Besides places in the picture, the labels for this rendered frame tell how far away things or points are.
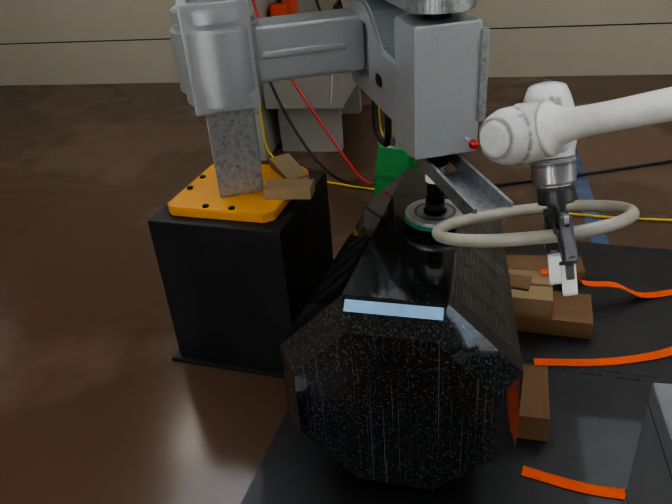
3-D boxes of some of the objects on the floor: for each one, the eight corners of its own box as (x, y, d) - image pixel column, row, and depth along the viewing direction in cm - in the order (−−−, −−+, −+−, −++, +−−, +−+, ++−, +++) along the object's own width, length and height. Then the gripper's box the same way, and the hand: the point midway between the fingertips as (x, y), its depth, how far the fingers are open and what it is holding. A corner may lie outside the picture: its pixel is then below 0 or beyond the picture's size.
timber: (547, 442, 240) (550, 419, 234) (514, 438, 243) (516, 415, 237) (544, 388, 265) (547, 366, 259) (515, 384, 268) (517, 363, 262)
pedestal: (172, 361, 300) (136, 223, 263) (231, 285, 354) (208, 161, 316) (303, 381, 281) (284, 236, 244) (344, 298, 335) (334, 168, 298)
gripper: (590, 187, 122) (598, 300, 126) (558, 179, 144) (566, 276, 148) (550, 192, 123) (560, 304, 127) (524, 183, 144) (533, 280, 148)
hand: (562, 279), depth 137 cm, fingers open, 9 cm apart
